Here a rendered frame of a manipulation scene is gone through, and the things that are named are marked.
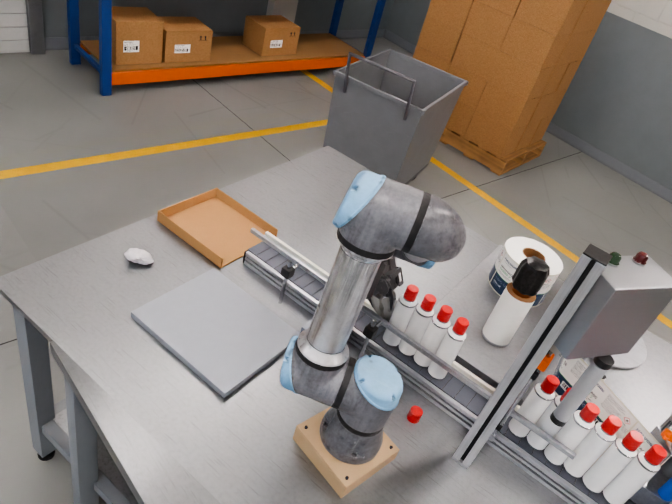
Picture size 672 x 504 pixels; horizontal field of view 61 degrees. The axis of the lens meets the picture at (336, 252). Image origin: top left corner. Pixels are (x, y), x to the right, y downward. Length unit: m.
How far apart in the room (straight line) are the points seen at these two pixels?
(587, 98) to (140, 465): 5.42
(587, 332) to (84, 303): 1.24
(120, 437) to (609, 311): 1.05
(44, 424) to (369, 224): 1.49
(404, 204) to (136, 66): 3.89
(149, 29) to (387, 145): 2.08
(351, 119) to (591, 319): 2.72
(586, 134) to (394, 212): 5.22
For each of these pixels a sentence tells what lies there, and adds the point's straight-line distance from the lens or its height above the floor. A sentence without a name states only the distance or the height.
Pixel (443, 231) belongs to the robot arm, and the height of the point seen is 1.49.
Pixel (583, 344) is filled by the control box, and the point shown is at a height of 1.33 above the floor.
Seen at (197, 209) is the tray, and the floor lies 0.83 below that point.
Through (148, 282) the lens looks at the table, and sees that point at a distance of 1.74.
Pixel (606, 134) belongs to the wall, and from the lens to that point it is 6.07.
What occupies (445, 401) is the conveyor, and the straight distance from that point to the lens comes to 1.61.
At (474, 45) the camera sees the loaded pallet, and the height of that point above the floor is 0.85.
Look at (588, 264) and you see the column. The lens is 1.14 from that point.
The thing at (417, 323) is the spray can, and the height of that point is 1.01.
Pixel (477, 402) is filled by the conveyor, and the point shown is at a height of 0.88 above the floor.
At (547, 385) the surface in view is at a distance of 1.48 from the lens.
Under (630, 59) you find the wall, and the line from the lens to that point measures 5.96.
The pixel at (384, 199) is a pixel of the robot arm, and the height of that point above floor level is 1.51.
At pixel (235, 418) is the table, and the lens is 1.44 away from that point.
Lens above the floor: 2.01
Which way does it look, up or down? 36 degrees down
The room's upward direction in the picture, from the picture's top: 17 degrees clockwise
